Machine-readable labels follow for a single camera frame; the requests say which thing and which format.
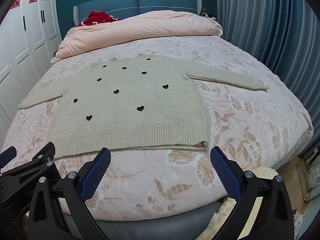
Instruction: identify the beige knit heart sweater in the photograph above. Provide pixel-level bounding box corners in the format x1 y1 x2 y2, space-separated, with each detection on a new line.
20 55 266 158

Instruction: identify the cream fluffy rug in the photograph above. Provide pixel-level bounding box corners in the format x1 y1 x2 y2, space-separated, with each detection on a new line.
197 167 278 240

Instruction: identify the floral storage box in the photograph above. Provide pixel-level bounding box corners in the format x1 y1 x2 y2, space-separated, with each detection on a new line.
302 152 319 202

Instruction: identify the pink folded duvet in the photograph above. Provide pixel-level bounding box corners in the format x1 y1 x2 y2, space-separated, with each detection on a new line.
51 10 223 64

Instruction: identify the white wardrobe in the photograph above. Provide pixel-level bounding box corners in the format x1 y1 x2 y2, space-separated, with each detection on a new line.
1 0 61 142

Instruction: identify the red garment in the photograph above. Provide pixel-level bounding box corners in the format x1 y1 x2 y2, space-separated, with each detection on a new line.
78 11 120 27

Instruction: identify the blue upholstered headboard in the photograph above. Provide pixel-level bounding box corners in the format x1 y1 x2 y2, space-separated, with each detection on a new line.
73 0 202 25

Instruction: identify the blue-grey curtain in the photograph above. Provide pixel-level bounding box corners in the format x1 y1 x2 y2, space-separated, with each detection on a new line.
216 0 320 126

